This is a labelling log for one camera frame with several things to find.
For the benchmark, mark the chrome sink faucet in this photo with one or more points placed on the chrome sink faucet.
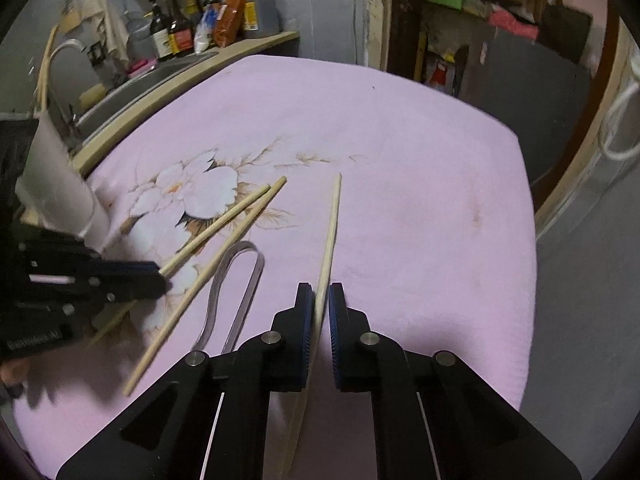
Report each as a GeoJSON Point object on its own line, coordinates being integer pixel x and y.
{"type": "Point", "coordinates": [58, 83]}

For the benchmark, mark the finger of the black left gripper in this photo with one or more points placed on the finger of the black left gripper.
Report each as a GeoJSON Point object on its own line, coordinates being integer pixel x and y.
{"type": "Point", "coordinates": [124, 281]}

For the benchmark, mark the large dark vinegar jug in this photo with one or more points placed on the large dark vinegar jug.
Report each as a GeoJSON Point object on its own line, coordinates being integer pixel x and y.
{"type": "Point", "coordinates": [261, 19]}

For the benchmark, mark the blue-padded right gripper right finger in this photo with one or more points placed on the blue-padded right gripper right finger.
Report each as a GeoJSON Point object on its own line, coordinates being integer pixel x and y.
{"type": "Point", "coordinates": [433, 416]}

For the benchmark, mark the white utensil holder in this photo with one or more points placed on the white utensil holder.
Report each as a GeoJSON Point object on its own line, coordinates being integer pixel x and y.
{"type": "Point", "coordinates": [55, 190]}

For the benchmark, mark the metal tongs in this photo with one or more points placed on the metal tongs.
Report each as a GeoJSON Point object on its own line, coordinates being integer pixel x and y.
{"type": "Point", "coordinates": [230, 297]}

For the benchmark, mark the orange sauce pouch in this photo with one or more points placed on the orange sauce pouch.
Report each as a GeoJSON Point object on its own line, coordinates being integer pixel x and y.
{"type": "Point", "coordinates": [228, 22]}

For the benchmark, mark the red-label soy sauce bottle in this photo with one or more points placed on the red-label soy sauce bottle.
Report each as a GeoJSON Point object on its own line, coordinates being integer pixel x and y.
{"type": "Point", "coordinates": [181, 32]}

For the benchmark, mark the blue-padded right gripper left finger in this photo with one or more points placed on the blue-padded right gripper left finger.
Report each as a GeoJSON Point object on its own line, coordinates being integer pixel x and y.
{"type": "Point", "coordinates": [206, 417]}

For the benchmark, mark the person's left hand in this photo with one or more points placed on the person's left hand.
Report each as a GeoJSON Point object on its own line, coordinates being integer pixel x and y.
{"type": "Point", "coordinates": [13, 375]}

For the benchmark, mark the thin pale chopstick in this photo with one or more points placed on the thin pale chopstick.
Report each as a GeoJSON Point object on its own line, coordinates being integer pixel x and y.
{"type": "Point", "coordinates": [297, 419]}

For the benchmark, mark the light bamboo chopstick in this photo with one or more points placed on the light bamboo chopstick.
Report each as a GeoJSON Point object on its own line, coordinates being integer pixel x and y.
{"type": "Point", "coordinates": [205, 276]}

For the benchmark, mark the dark bamboo chopstick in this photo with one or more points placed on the dark bamboo chopstick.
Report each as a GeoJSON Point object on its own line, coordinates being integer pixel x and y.
{"type": "Point", "coordinates": [174, 263]}

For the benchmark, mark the pink floral table cloth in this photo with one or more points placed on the pink floral table cloth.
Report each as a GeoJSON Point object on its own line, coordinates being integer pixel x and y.
{"type": "Point", "coordinates": [435, 240]}

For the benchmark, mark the dark sauce bottle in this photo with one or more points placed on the dark sauce bottle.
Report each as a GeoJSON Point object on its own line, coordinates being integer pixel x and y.
{"type": "Point", "coordinates": [159, 31]}

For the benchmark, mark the grey cabinet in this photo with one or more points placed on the grey cabinet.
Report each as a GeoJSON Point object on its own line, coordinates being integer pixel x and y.
{"type": "Point", "coordinates": [529, 88]}

